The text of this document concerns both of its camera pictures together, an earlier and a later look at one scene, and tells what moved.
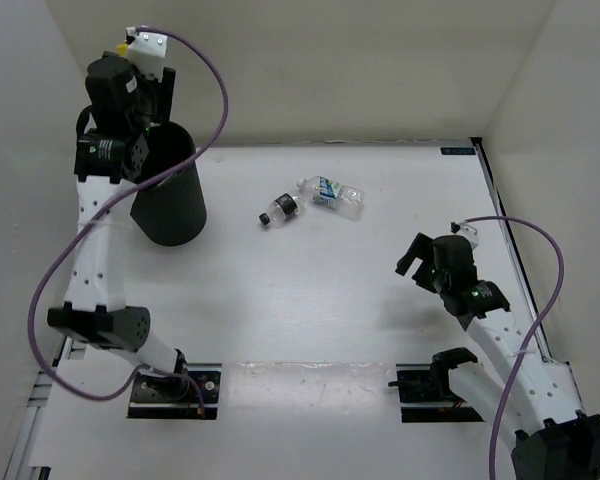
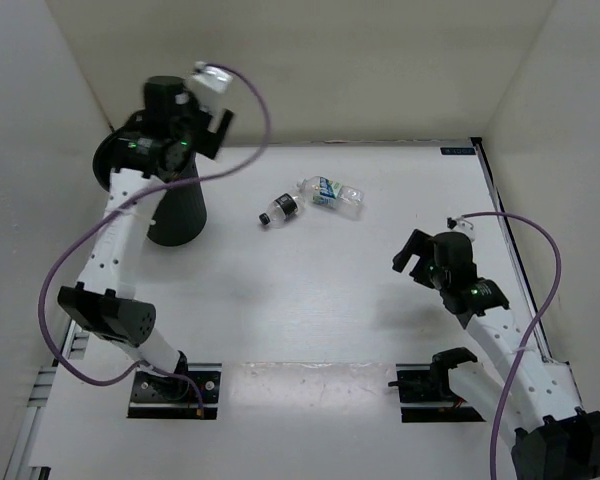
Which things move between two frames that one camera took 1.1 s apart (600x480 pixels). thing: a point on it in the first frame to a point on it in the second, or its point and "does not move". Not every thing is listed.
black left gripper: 163,93 to 210,144
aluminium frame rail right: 518,269 does not move
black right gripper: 419,248 does not move
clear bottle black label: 283,207 does not move
